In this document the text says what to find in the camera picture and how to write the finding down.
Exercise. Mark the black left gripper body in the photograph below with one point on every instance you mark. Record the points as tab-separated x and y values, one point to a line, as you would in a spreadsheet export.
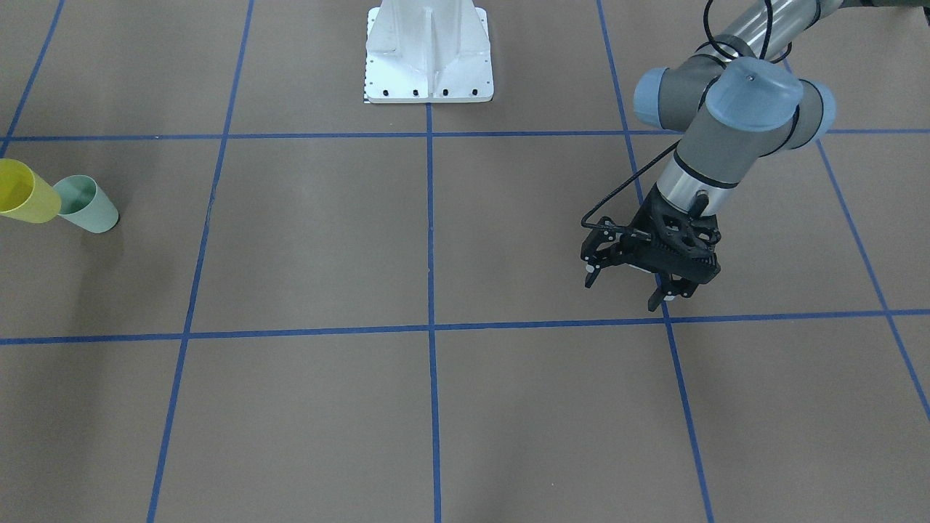
642	224

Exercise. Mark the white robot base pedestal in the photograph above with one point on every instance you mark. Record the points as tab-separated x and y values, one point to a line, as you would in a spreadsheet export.
420	52

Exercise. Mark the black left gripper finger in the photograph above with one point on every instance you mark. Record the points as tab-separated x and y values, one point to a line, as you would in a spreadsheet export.
668	288
602	248

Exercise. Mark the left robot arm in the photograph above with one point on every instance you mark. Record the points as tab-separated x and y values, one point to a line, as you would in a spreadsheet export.
734	103

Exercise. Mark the green plastic cup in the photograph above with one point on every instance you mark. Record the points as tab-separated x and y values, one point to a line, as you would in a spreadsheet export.
84	203

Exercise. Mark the yellow plastic cup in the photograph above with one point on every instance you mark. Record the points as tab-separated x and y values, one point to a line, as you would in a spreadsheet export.
25	196

